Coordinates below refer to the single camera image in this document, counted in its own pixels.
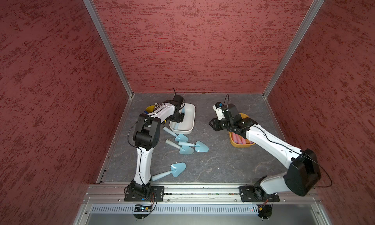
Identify yellow storage box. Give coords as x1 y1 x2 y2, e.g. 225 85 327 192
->
229 123 255 148

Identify white storage box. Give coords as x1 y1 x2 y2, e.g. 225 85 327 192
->
170 104 196 135

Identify light blue shovel back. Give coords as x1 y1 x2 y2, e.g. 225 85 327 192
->
163 127 188 142

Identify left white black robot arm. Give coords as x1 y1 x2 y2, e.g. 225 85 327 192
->
129 94 185 200

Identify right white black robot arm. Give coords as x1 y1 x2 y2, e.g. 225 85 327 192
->
209 102 321 200

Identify yellow cup with pens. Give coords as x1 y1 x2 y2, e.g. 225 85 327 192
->
145 103 162 114

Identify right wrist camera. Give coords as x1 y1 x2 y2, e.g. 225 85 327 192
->
213 102 226 120

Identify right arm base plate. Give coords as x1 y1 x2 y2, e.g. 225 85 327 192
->
238 186 280 203

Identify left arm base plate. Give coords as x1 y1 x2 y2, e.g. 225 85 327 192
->
124 185 165 202

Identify aluminium front rail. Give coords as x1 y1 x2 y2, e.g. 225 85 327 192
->
83 182 322 204

